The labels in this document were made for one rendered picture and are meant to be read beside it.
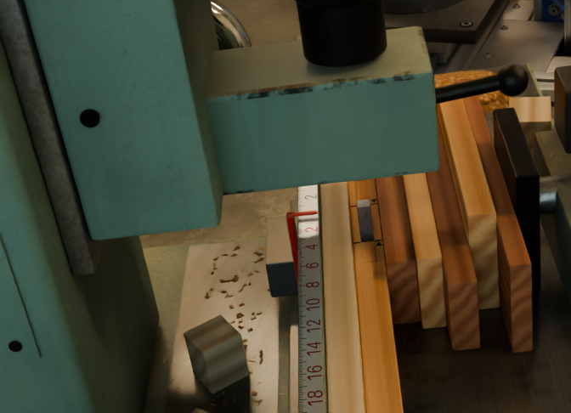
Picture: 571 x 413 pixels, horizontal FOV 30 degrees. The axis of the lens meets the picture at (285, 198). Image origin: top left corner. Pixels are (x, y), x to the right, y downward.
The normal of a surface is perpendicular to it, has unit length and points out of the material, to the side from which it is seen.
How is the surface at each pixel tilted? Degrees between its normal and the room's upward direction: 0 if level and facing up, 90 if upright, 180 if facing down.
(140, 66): 90
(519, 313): 90
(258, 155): 90
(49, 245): 90
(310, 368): 0
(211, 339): 0
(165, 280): 0
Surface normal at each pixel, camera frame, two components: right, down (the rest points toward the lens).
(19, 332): -0.01, 0.54
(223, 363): 0.54, 0.39
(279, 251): -0.14, -0.84
